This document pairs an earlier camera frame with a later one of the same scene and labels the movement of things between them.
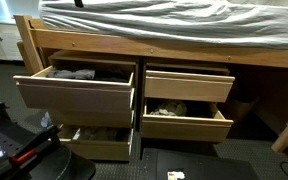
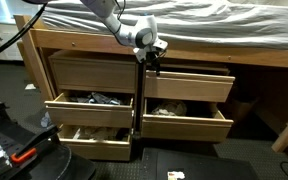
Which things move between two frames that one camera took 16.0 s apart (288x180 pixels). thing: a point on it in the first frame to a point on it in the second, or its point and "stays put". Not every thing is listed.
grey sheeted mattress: [261, 23] stays put
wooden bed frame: [34, 41] stays put
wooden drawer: [191, 86] stays put
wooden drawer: [43, 91] to [95, 72]
